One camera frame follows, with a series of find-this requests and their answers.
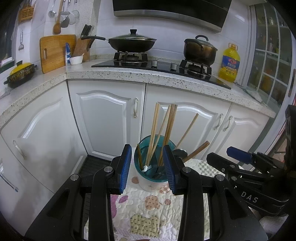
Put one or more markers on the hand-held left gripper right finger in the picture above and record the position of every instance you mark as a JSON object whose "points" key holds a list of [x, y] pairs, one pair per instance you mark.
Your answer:
{"points": [[170, 170]]}

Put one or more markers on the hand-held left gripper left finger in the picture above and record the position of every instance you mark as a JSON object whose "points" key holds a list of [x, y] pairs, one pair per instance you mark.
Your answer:
{"points": [[123, 169]]}

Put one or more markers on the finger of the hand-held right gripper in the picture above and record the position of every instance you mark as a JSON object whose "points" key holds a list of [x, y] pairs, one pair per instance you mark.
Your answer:
{"points": [[240, 154], [219, 163]]}

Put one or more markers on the white floral utensil cup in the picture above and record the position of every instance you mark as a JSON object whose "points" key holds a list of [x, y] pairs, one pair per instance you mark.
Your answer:
{"points": [[150, 184]]}

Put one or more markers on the bundle of wooden chopsticks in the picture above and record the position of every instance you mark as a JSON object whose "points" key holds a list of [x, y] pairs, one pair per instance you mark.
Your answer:
{"points": [[153, 132]]}

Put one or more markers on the black ribbed floor mat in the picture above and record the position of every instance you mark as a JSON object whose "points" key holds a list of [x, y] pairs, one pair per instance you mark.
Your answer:
{"points": [[92, 165]]}

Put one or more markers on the quilted patchwork table cloth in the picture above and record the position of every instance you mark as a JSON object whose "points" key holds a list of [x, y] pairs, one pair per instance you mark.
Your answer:
{"points": [[138, 201]]}

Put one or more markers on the grey dish cloth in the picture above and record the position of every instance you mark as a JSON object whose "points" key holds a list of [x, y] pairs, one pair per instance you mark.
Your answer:
{"points": [[253, 93]]}

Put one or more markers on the yellow cooking oil bottle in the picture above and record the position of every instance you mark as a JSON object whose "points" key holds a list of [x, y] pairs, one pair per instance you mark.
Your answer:
{"points": [[229, 69]]}

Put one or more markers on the speckled stone countertop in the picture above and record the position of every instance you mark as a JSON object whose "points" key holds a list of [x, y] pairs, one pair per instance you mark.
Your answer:
{"points": [[115, 74]]}

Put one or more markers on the black gas stove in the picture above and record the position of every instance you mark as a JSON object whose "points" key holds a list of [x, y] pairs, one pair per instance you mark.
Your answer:
{"points": [[161, 67]]}

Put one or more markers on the dark cooking pot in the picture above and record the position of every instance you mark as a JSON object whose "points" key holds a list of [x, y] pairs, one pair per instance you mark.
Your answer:
{"points": [[200, 55]]}

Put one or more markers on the white glass-paned door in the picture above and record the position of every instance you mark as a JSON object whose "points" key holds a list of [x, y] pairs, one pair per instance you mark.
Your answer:
{"points": [[251, 46]]}

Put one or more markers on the dark pot lid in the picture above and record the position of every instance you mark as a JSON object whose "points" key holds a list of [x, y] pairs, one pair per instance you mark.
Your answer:
{"points": [[201, 42]]}

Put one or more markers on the white bowl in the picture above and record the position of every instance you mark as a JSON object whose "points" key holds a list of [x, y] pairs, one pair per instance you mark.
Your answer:
{"points": [[76, 60]]}

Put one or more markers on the black wok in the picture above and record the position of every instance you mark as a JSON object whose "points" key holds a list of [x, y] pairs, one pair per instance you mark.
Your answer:
{"points": [[131, 45]]}

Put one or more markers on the wooden knife block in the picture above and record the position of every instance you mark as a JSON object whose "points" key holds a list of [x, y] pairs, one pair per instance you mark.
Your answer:
{"points": [[81, 49]]}

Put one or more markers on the blue and white bag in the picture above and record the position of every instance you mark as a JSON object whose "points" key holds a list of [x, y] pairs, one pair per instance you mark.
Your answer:
{"points": [[68, 54]]}

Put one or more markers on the wok lid with black knob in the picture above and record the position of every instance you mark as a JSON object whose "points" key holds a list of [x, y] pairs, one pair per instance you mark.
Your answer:
{"points": [[133, 37]]}

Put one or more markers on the wooden cutting board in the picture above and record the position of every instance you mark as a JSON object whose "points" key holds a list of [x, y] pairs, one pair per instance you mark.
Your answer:
{"points": [[55, 53]]}

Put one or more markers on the yellow and black casserole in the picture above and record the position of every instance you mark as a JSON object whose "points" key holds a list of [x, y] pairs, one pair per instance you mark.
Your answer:
{"points": [[20, 71]]}

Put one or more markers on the wooden spatula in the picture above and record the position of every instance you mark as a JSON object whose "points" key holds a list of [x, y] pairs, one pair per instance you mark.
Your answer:
{"points": [[56, 27]]}

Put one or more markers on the steel slotted spoon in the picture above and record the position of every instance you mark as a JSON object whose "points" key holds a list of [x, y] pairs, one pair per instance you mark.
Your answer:
{"points": [[65, 22]]}

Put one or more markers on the black range hood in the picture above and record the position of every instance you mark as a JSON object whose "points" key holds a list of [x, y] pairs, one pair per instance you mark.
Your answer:
{"points": [[173, 9]]}

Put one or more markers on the steel ladle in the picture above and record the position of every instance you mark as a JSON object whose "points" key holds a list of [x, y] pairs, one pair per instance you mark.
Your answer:
{"points": [[52, 14]]}

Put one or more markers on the wooden wall utensil holder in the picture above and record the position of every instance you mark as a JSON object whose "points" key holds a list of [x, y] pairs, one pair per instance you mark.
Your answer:
{"points": [[26, 14]]}

